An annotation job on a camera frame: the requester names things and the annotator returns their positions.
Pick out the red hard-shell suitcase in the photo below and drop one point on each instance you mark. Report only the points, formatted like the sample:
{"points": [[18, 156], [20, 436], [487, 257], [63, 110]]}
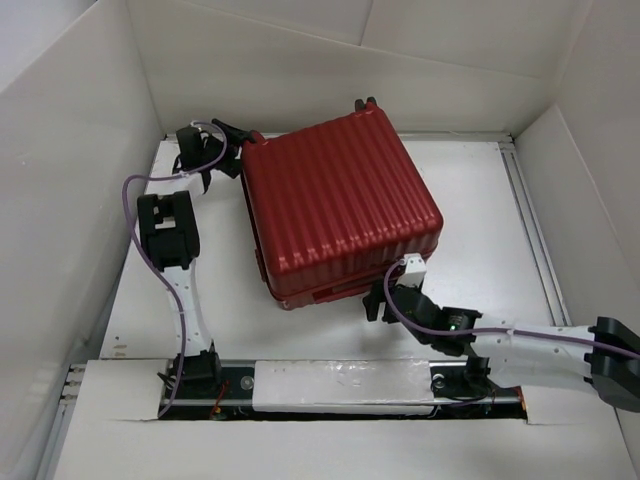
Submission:
{"points": [[333, 205]]}

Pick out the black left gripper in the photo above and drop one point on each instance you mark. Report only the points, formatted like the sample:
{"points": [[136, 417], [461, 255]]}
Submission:
{"points": [[234, 140]]}

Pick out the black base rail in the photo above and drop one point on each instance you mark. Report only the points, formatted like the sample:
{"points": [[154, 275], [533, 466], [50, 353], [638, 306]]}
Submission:
{"points": [[337, 390]]}

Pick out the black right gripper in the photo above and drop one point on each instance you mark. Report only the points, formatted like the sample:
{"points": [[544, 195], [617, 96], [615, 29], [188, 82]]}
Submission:
{"points": [[372, 301]]}

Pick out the aluminium side rail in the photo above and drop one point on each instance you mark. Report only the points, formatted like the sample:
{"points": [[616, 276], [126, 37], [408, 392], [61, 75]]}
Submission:
{"points": [[534, 235]]}

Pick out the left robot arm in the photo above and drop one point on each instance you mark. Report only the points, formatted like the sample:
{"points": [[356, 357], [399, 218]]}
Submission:
{"points": [[169, 243]]}

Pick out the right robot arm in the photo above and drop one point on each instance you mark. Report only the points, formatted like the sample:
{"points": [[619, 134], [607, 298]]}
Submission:
{"points": [[602, 359]]}

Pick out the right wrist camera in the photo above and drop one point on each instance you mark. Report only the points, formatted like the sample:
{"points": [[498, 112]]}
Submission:
{"points": [[414, 270]]}

